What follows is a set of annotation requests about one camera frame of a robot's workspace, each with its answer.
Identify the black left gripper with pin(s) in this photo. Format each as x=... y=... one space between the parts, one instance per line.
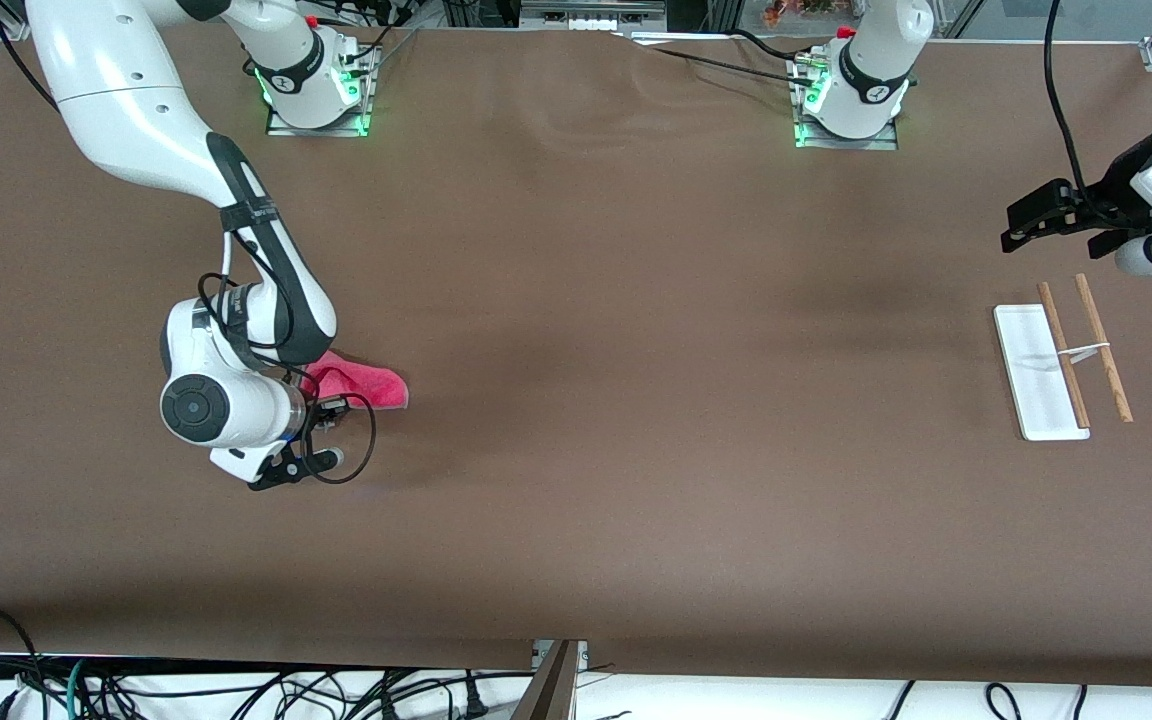
x=1108 y=201

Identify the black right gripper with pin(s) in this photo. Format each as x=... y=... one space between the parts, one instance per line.
x=325 y=408

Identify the pink towel with grey hem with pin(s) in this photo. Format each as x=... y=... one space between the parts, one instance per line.
x=376 y=385

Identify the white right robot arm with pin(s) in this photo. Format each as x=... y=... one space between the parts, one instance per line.
x=136 y=100

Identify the wooden rack bar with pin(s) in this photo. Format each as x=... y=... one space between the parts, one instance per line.
x=1116 y=390
x=1056 y=325

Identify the white rack connector clip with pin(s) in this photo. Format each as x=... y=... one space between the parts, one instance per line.
x=1086 y=350

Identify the brown table cover sheet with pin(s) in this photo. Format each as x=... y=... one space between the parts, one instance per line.
x=576 y=400

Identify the black power plug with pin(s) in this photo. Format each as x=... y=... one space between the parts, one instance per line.
x=476 y=700

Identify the orange red object pile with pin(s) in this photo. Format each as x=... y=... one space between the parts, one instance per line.
x=811 y=10

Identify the white power strip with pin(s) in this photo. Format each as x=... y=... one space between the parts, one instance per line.
x=586 y=22

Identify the white rack base plate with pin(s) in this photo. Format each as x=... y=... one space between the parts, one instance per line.
x=1031 y=370

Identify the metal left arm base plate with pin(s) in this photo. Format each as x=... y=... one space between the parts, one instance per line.
x=886 y=143

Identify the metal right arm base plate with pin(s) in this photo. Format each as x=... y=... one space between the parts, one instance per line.
x=363 y=70

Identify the aluminium frame profile with bracket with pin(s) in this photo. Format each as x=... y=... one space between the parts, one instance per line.
x=551 y=690

